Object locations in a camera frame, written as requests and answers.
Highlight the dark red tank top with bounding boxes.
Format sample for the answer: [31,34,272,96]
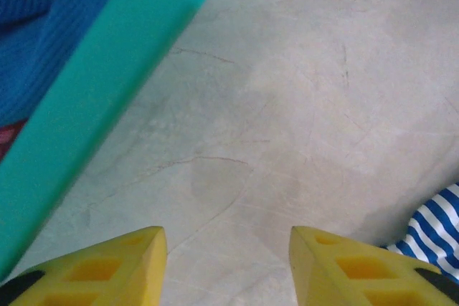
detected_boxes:
[0,119,28,160]

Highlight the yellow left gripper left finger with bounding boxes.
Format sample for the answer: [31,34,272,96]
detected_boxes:
[0,226,169,306]

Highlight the teal plastic basket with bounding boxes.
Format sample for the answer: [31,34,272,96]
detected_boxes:
[0,0,232,282]

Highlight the blue white striped tank top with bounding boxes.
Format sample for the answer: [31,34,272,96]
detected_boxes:
[382,183,459,284]

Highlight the plain blue tank top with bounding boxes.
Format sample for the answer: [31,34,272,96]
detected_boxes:
[0,0,130,126]

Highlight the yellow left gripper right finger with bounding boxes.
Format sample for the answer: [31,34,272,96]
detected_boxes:
[289,226,459,306]

